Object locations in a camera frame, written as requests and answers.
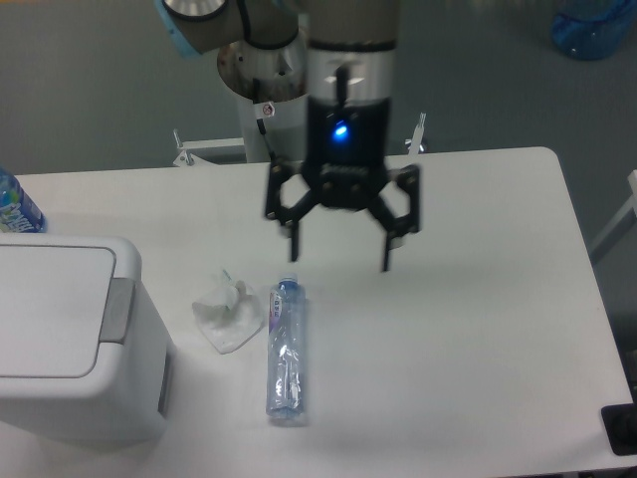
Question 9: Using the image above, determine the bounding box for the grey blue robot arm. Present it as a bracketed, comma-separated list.
[155, 1, 421, 260]

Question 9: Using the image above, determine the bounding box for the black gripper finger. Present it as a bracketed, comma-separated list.
[264, 158, 319, 262]
[365, 163, 421, 272]

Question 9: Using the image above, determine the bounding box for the blue labelled water bottle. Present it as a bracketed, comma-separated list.
[1, 168, 47, 233]

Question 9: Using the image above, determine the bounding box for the large blue water jug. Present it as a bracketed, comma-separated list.
[549, 1, 636, 61]

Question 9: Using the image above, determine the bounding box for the white frame at right edge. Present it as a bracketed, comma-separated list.
[588, 170, 636, 266]

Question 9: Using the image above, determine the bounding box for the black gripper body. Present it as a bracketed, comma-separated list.
[303, 97, 391, 211]

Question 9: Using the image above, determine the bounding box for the white push-lid trash can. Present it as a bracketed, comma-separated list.
[1, 233, 175, 442]

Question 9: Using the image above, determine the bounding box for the black cable on pedestal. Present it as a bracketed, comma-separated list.
[251, 78, 280, 163]

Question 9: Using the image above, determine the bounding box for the black device at table corner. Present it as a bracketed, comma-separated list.
[601, 403, 636, 456]

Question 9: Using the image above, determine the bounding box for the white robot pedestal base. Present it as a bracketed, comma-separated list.
[171, 39, 428, 168]

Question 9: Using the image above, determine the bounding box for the clear empty plastic bottle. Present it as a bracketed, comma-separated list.
[266, 273, 307, 422]

